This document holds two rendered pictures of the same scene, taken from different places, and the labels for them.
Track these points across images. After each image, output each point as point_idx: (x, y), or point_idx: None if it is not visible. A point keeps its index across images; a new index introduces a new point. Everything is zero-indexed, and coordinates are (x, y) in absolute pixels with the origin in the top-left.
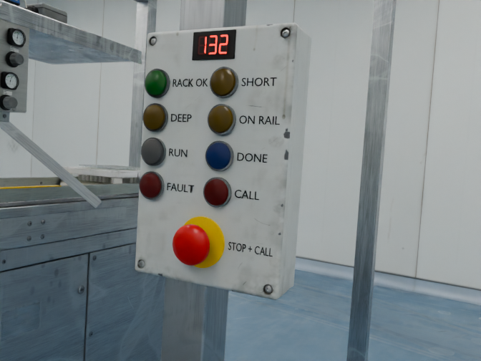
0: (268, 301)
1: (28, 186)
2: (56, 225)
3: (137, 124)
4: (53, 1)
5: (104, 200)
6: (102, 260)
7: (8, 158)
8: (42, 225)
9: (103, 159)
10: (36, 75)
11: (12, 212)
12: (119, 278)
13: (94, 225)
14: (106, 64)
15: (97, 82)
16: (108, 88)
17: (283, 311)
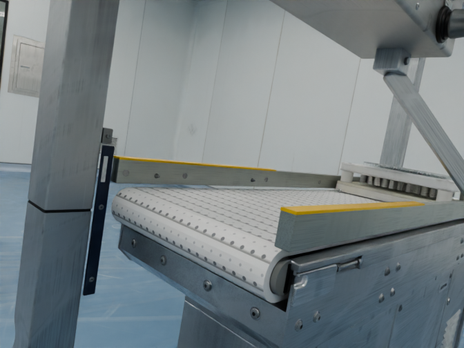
0: (462, 331)
1: (399, 204)
2: (405, 272)
3: (399, 116)
4: (239, 9)
5: (445, 227)
6: (404, 310)
7: (187, 139)
8: (395, 273)
9: (266, 148)
10: (217, 72)
11: (379, 253)
12: (410, 333)
13: (430, 267)
14: (280, 65)
15: (270, 79)
16: (279, 85)
17: None
